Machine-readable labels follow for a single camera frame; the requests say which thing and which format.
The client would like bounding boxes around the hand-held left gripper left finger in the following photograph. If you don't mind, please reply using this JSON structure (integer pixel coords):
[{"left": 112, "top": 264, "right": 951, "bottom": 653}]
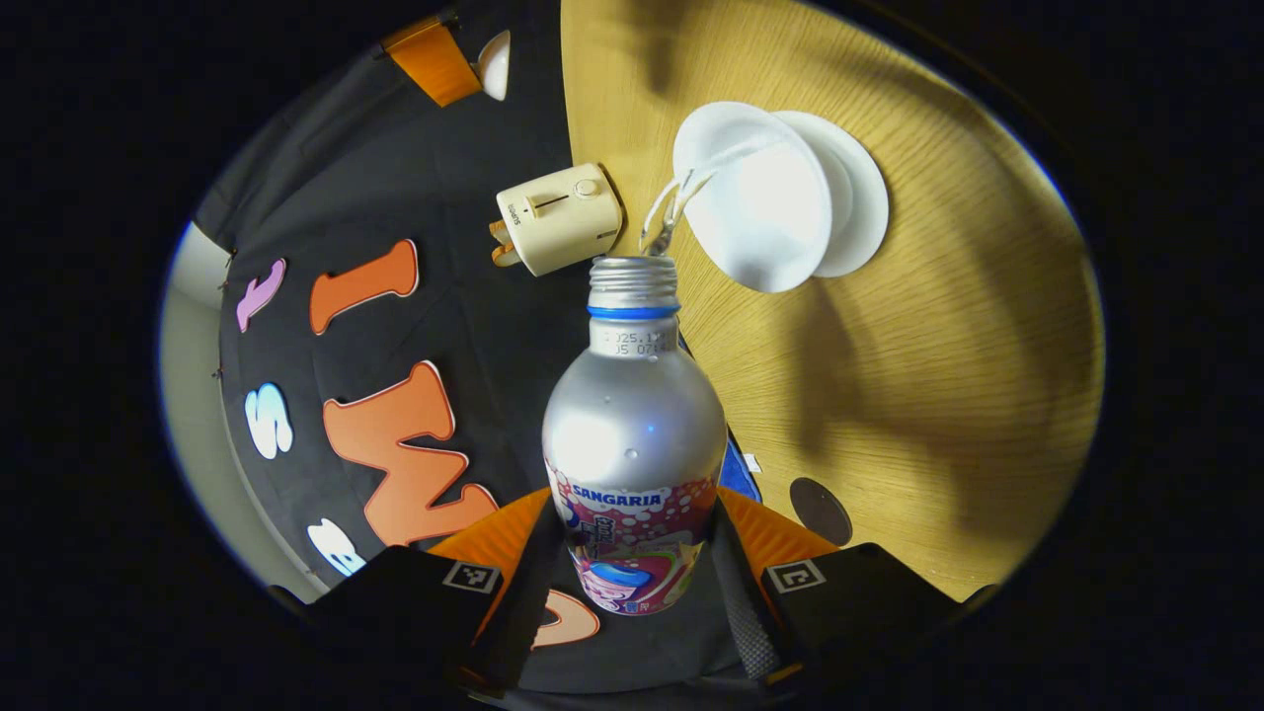
[{"left": 299, "top": 486, "right": 571, "bottom": 694}]

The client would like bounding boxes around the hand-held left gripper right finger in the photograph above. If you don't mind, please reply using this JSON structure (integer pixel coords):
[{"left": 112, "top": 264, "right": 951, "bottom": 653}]
[{"left": 707, "top": 486, "right": 1000, "bottom": 694}]

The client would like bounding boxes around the dark round coaster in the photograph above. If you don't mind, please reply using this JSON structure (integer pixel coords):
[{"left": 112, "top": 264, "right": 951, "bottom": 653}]
[{"left": 789, "top": 478, "right": 854, "bottom": 547}]

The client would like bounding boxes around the silver water bottle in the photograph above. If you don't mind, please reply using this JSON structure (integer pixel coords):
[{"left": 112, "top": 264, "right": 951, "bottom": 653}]
[{"left": 541, "top": 255, "right": 729, "bottom": 618}]

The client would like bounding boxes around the white teacup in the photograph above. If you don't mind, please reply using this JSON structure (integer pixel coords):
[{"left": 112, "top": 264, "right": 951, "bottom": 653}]
[{"left": 673, "top": 101, "right": 833, "bottom": 294}]

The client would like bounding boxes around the blue folded towel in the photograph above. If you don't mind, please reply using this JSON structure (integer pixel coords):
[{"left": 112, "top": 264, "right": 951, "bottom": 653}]
[{"left": 717, "top": 434, "right": 763, "bottom": 505}]

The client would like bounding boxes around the white toaster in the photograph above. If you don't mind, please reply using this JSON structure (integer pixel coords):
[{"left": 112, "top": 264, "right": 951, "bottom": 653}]
[{"left": 494, "top": 163, "right": 625, "bottom": 277}]

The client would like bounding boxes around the black backdrop cloth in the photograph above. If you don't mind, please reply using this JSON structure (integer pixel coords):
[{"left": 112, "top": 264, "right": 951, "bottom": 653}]
[{"left": 193, "top": 5, "right": 766, "bottom": 697}]

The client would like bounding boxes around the white saucer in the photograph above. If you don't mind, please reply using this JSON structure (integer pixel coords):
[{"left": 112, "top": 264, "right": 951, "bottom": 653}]
[{"left": 775, "top": 111, "right": 890, "bottom": 279}]

